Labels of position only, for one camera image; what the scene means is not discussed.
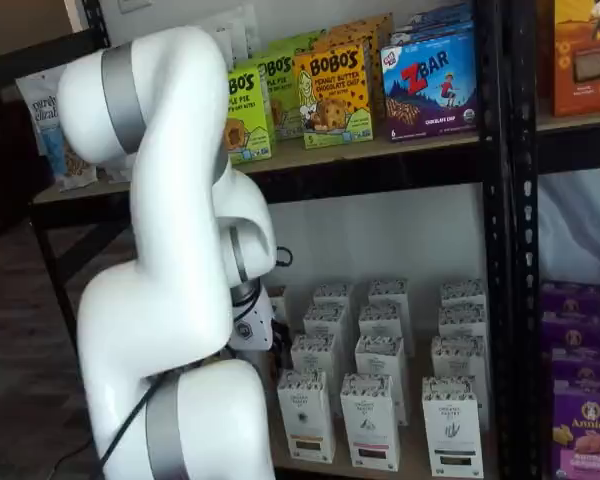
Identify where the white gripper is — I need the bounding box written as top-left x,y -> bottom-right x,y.
228,292 -> 275,353

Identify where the white box yellow strip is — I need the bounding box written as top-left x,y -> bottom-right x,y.
303,303 -> 349,341
313,283 -> 355,309
290,333 -> 337,376
277,368 -> 337,464

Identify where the white box pink strip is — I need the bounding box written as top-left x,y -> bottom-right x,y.
358,301 -> 414,356
354,334 -> 409,426
368,278 -> 410,307
340,372 -> 401,472

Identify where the wooden shelf board with snacks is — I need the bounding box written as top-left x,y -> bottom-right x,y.
32,130 -> 481,204

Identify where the white box black strip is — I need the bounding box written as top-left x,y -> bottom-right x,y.
422,376 -> 484,478
438,303 -> 489,341
439,278 -> 487,309
431,334 -> 490,431

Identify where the green Bobo's apple pie box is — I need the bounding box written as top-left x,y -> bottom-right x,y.
268,30 -> 327,57
226,66 -> 274,166
256,51 -> 306,142

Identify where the yellow Bobo's peanut butter box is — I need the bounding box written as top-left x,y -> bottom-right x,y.
292,41 -> 375,150
328,13 -> 396,46
311,24 -> 389,124

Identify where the black metal shelf rack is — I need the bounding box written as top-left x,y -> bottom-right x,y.
504,0 -> 600,480
27,0 -> 509,480

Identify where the purple Zbar box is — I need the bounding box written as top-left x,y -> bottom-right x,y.
406,3 -> 477,27
391,18 -> 477,47
379,30 -> 479,143

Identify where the purple Annie's box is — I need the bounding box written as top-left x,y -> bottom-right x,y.
549,346 -> 600,387
539,313 -> 600,352
539,281 -> 600,321
551,378 -> 600,480

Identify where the wooden shelf board neighbouring rack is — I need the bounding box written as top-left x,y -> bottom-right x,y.
537,102 -> 600,133

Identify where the orange snack box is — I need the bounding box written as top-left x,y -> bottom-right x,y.
552,0 -> 600,118

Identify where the blue label granola bag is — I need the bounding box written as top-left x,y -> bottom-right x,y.
14,69 -> 99,192

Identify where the dark brown furniture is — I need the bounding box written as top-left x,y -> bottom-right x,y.
0,97 -> 44,242

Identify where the translucent plastic sheet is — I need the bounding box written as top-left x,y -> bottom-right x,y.
538,167 -> 600,289

